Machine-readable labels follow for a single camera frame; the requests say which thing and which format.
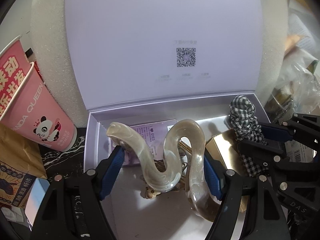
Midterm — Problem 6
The pearl wavy hair claw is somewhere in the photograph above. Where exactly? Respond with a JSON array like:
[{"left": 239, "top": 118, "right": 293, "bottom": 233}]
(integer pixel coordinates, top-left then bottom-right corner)
[{"left": 106, "top": 119, "right": 220, "bottom": 222}]

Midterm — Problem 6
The black white gingham scrunchie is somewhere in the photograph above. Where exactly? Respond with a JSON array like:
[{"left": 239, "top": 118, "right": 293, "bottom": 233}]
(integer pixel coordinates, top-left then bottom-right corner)
[{"left": 228, "top": 94, "right": 268, "bottom": 178}]

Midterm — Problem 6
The gold rectangular box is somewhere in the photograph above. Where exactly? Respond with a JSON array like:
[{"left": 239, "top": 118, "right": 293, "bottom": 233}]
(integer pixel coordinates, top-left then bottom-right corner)
[{"left": 204, "top": 129, "right": 251, "bottom": 213}]

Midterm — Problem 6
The gold butterfly hair clip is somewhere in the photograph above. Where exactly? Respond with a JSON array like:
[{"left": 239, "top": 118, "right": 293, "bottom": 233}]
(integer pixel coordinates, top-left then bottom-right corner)
[{"left": 141, "top": 160, "right": 187, "bottom": 199}]

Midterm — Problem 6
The purple eyes product box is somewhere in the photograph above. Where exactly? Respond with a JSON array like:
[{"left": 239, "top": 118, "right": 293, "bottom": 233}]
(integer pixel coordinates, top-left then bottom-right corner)
[{"left": 109, "top": 119, "right": 177, "bottom": 168}]

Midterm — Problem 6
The clear plastic bag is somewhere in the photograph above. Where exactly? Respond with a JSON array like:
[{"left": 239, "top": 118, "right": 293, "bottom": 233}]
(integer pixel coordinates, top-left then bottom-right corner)
[{"left": 272, "top": 48, "right": 319, "bottom": 114}]

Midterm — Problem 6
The pink blue gradient case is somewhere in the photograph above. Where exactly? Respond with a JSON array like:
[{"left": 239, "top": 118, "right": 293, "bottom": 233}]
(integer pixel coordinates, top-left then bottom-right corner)
[{"left": 25, "top": 178, "right": 50, "bottom": 230}]

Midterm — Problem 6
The brown paper snack bag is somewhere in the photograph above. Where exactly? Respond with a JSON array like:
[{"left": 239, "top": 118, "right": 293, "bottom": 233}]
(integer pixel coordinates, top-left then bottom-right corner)
[{"left": 0, "top": 125, "right": 47, "bottom": 208}]

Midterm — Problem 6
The lower pink panda cup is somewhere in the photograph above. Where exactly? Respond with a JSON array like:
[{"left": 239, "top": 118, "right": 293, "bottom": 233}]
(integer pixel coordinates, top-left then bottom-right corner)
[{"left": 1, "top": 62, "right": 77, "bottom": 152}]

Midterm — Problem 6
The white printed paper sheet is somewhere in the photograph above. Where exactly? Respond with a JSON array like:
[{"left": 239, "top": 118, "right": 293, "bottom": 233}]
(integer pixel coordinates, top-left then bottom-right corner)
[{"left": 288, "top": 14, "right": 319, "bottom": 55}]

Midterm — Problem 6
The lavender open gift box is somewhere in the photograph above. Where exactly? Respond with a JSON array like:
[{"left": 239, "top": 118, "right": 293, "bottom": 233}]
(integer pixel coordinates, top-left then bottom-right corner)
[{"left": 64, "top": 0, "right": 271, "bottom": 240}]

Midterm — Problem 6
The white foam block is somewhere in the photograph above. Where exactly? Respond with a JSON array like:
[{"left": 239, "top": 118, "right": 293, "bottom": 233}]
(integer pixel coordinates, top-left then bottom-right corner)
[{"left": 30, "top": 0, "right": 289, "bottom": 127}]

